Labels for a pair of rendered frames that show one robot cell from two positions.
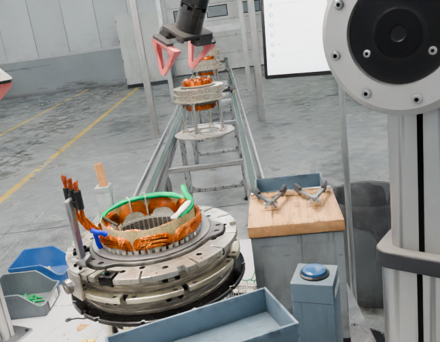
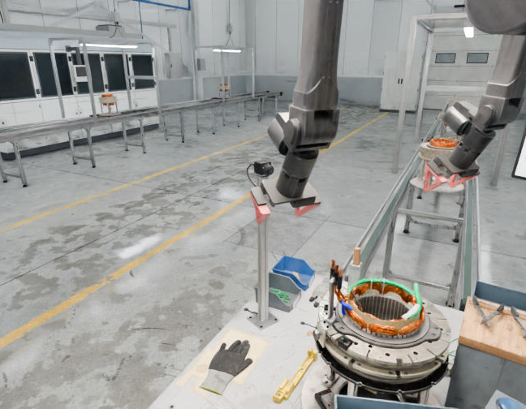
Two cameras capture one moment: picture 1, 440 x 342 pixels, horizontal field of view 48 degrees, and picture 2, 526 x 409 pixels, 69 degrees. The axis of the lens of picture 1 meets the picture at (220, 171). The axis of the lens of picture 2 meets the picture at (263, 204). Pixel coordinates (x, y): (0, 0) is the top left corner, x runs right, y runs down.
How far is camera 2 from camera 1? 0.25 m
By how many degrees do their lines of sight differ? 24
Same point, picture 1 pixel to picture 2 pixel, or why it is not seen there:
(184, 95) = (428, 152)
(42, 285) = (291, 288)
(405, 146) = not seen: outside the picture
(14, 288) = (273, 282)
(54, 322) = (293, 320)
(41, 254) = (294, 263)
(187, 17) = (462, 156)
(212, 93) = not seen: hidden behind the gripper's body
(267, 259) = (468, 363)
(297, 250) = (497, 368)
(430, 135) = not seen: outside the picture
